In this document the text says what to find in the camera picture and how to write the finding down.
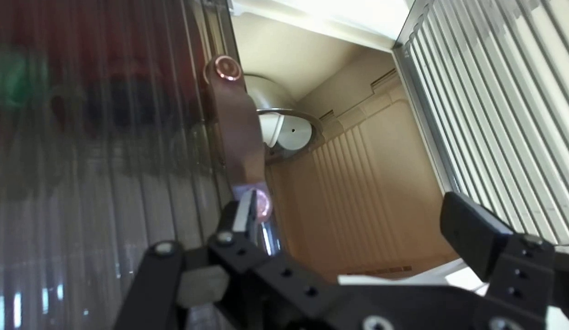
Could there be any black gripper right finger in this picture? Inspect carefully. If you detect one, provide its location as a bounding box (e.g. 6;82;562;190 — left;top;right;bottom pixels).
439;190;569;330

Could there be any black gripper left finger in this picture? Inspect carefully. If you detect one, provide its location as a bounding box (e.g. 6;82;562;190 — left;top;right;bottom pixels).
113;197;337;330

